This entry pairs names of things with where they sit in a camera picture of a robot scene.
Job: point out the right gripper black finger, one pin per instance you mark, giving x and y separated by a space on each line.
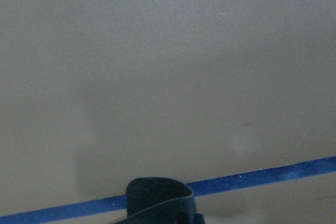
161 201

